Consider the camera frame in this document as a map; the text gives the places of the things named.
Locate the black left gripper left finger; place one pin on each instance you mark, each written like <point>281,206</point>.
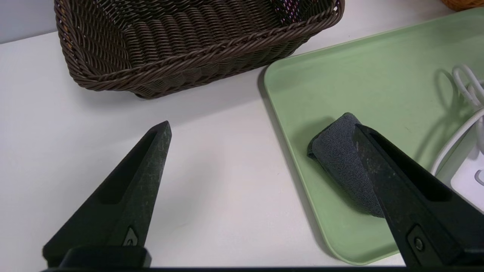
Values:
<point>128,204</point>

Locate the dark brown wicker basket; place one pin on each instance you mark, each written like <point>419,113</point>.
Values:
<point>177,49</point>

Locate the orange wicker basket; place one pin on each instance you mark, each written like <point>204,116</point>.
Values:
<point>463,3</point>

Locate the grey towel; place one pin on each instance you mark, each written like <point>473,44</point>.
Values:
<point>340,158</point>

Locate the light green plastic tray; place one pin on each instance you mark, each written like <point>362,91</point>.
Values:
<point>359,75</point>

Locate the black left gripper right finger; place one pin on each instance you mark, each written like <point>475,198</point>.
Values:
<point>423,211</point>

